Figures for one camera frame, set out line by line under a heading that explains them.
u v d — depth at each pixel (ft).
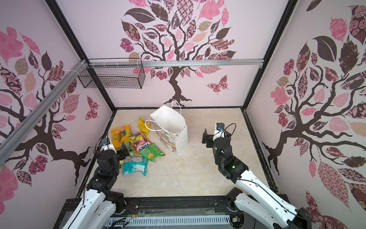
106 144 2.07
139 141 3.04
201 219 2.55
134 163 2.77
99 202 1.70
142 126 3.31
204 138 2.19
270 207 1.39
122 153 2.32
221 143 1.79
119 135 3.20
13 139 1.67
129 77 2.69
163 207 2.44
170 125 3.22
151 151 2.88
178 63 3.09
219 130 1.91
